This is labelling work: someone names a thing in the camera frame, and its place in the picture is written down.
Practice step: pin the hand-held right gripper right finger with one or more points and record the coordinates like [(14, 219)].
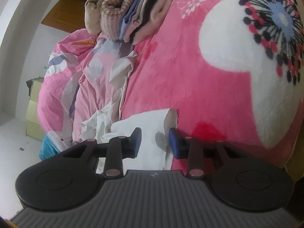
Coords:
[(173, 143)]

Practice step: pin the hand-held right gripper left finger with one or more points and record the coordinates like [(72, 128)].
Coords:
[(137, 142)]

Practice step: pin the white shirt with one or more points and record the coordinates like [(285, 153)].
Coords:
[(147, 118)]

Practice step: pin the stack of folded clothes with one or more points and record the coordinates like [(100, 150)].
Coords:
[(114, 11)]

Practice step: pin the pink patchwork quilt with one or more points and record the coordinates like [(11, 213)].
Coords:
[(92, 92)]

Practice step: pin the pink floral blanket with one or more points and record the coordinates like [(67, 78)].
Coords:
[(213, 87)]

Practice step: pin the turquoise striped cloth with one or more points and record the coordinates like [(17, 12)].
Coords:
[(48, 147)]

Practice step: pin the cardboard box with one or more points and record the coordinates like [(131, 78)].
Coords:
[(33, 114)]

